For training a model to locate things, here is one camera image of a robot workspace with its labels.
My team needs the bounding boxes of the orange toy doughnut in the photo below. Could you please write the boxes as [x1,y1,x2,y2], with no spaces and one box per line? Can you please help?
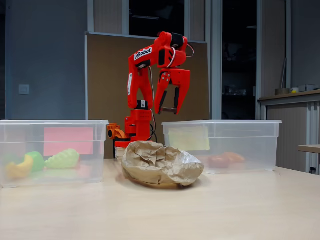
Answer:
[208,154,230,169]

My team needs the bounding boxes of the orange toy croissant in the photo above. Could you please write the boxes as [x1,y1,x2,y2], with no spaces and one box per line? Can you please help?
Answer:
[222,151,246,165]

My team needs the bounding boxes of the pale green toy grapes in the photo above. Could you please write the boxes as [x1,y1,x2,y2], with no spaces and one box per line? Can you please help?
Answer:
[44,148,81,170]

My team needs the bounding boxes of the green toy apple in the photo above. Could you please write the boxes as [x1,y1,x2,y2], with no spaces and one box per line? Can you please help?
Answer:
[23,151,45,173]

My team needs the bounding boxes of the yellow toy banana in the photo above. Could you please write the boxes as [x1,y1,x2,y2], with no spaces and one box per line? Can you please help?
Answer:
[6,154,34,179]

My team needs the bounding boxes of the yellow-green paper label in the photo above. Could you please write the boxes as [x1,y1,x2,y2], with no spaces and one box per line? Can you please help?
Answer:
[168,126,210,151]

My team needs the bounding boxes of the clear plastic bin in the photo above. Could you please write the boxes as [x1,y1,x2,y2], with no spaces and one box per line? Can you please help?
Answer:
[0,119,110,189]
[161,119,283,175]

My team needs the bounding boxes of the pink paper label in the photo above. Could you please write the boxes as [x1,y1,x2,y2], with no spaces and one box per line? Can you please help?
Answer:
[43,127,94,157]

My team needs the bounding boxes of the brown cork board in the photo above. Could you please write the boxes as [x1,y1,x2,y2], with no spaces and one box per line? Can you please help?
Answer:
[84,31,210,159]

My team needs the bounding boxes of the orange printed clamp part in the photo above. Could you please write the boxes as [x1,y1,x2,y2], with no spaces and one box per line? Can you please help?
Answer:
[106,122,127,140]

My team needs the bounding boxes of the clear plastic film sheet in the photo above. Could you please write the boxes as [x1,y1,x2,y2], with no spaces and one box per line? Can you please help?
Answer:
[174,149,199,171]

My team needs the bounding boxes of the wooden base block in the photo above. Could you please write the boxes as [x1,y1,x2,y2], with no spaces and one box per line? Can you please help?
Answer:
[114,146,127,160]

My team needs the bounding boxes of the crumpled brown paper bag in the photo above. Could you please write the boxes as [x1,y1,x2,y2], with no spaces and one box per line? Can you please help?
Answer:
[120,140,205,187]

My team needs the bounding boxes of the grey shutter cabinet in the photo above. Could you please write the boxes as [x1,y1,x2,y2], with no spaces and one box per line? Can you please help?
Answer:
[258,89,320,176]

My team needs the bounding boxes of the wooden side table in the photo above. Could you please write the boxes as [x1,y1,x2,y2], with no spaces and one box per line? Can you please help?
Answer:
[297,144,320,154]

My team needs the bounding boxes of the white wrist servo cable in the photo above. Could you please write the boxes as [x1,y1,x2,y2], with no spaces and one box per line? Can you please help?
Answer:
[167,47,176,69]

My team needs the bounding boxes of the black servo cable loop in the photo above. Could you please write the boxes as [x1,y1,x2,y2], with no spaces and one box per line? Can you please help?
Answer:
[186,42,196,58]

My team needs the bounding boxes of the black base cable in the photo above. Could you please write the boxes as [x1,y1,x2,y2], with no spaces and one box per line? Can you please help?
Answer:
[148,117,158,143]

